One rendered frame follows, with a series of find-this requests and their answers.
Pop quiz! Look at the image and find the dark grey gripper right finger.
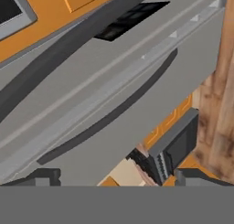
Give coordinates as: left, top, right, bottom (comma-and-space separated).
174, 167, 234, 187

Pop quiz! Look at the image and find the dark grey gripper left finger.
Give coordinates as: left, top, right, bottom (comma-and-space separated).
0, 167, 62, 187

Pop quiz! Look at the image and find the plain grey fridge door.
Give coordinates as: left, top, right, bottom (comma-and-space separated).
0, 6, 227, 187

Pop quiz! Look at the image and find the grey fridge door with dispenser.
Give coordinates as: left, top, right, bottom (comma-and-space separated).
0, 0, 229, 153

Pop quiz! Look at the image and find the grey oven with dark window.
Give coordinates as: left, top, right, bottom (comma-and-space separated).
148, 108, 200, 182

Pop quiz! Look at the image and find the black hob grate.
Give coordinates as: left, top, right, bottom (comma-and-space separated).
125, 146, 164, 187

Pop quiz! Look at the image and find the orange cupboard run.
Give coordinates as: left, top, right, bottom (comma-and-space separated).
98, 92, 221, 187
0, 0, 127, 65

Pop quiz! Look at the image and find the grey appliance with black window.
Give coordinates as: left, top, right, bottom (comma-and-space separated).
0, 0, 38, 41

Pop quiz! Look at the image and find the dark grey fridge door handle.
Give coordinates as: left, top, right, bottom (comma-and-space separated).
0, 0, 161, 123
36, 48, 179, 166

